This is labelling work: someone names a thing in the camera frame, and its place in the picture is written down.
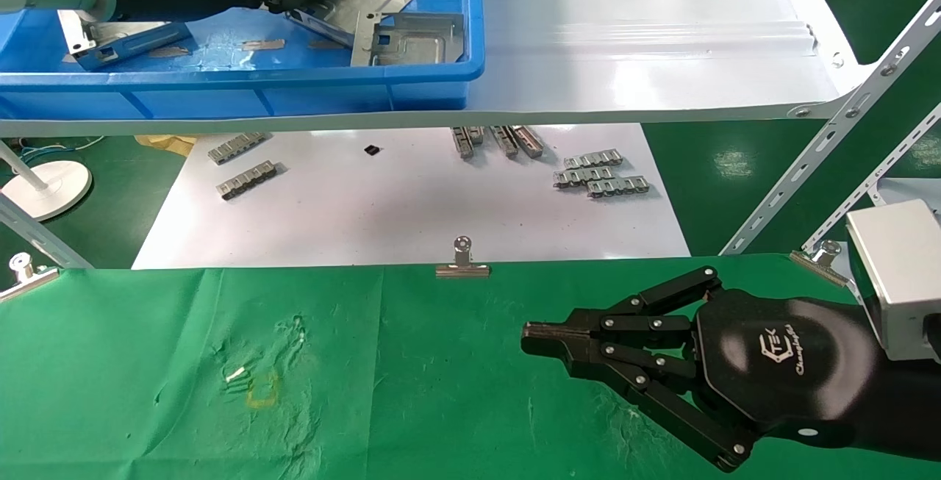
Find white round lamp stand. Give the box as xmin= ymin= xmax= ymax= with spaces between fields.
xmin=0 ymin=140 xmax=93 ymax=221

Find yellow crumpled bag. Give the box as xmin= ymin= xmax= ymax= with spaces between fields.
xmin=135 ymin=135 xmax=198 ymax=156

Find white shelf board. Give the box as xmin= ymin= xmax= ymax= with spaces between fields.
xmin=0 ymin=0 xmax=876 ymax=137

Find thin floor cables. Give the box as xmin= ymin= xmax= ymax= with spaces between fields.
xmin=18 ymin=136 xmax=107 ymax=161

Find grey perforated metal strut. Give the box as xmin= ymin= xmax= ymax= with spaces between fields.
xmin=0 ymin=193 xmax=94 ymax=270

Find blue plastic bin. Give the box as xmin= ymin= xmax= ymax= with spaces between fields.
xmin=0 ymin=0 xmax=486 ymax=121

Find white perforated metal strut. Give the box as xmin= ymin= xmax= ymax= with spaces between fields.
xmin=719 ymin=4 xmax=941 ymax=257
xmin=800 ymin=105 xmax=941 ymax=254

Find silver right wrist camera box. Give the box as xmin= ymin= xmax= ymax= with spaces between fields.
xmin=844 ymin=199 xmax=941 ymax=362

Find white paper sheet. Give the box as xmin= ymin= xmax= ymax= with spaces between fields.
xmin=132 ymin=123 xmax=692 ymax=270

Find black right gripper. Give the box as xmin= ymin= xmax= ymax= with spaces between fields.
xmin=522 ymin=267 xmax=883 ymax=473

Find silver binder clip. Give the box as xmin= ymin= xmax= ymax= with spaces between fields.
xmin=435 ymin=236 xmax=491 ymax=279
xmin=0 ymin=252 xmax=60 ymax=303
xmin=790 ymin=240 xmax=857 ymax=287

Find green cloth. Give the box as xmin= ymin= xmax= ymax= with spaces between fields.
xmin=0 ymin=254 xmax=941 ymax=480

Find white flat panel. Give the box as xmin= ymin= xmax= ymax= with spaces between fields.
xmin=875 ymin=177 xmax=941 ymax=209

